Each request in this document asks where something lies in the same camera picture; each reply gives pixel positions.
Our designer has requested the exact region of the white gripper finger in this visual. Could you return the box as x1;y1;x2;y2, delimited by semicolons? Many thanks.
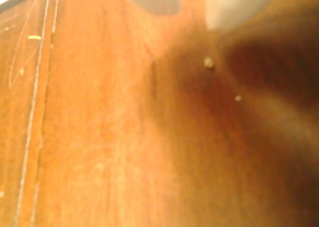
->
205;0;275;30

